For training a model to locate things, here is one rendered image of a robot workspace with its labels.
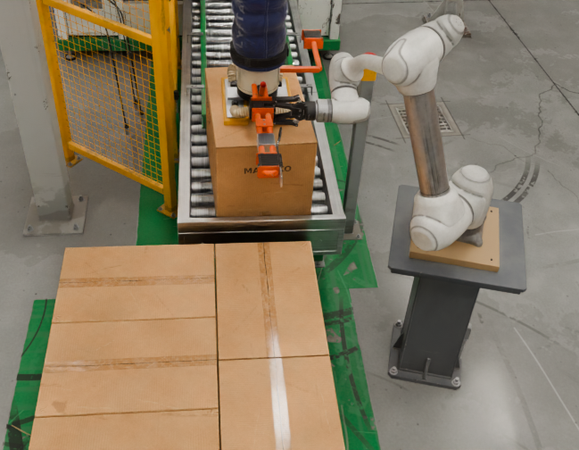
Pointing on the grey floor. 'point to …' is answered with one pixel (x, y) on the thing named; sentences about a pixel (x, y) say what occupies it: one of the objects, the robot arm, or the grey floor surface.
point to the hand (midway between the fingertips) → (262, 111)
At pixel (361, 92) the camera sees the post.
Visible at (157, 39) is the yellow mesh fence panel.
